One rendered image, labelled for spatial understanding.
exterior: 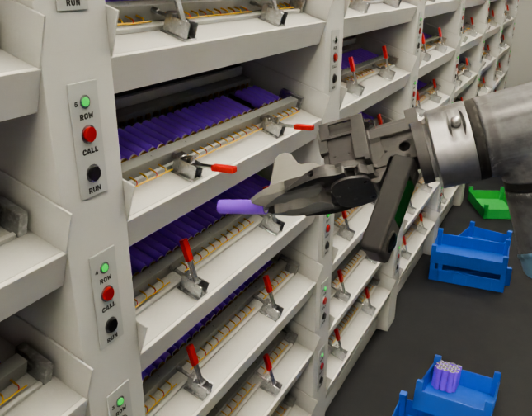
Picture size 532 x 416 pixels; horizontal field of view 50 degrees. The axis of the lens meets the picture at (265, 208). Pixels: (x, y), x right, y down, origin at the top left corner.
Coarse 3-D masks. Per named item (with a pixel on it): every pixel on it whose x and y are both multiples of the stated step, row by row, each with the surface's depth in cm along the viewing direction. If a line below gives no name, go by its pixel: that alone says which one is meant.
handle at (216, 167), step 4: (192, 160) 81; (192, 164) 81; (196, 164) 80; (200, 164) 80; (204, 164) 80; (208, 164) 80; (216, 164) 79; (220, 164) 79; (224, 164) 79; (208, 168) 80; (212, 168) 79; (216, 168) 79; (220, 168) 79; (224, 168) 78; (228, 168) 78; (232, 168) 78; (236, 168) 79; (220, 172) 79; (224, 172) 78; (228, 172) 78; (232, 172) 78
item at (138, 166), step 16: (256, 112) 104; (272, 112) 108; (224, 128) 94; (240, 128) 99; (176, 144) 84; (192, 144) 86; (208, 144) 90; (224, 144) 92; (128, 160) 76; (144, 160) 77; (160, 160) 80; (128, 176) 75; (144, 176) 76
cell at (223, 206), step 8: (224, 200) 72; (232, 200) 71; (240, 200) 71; (248, 200) 70; (224, 208) 71; (232, 208) 71; (240, 208) 70; (248, 208) 70; (256, 208) 69; (264, 208) 69
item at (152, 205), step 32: (256, 64) 121; (128, 96) 90; (160, 96) 98; (288, 96) 118; (320, 96) 117; (288, 128) 108; (224, 160) 90; (256, 160) 96; (128, 192) 67; (160, 192) 76; (192, 192) 81; (128, 224) 69; (160, 224) 76
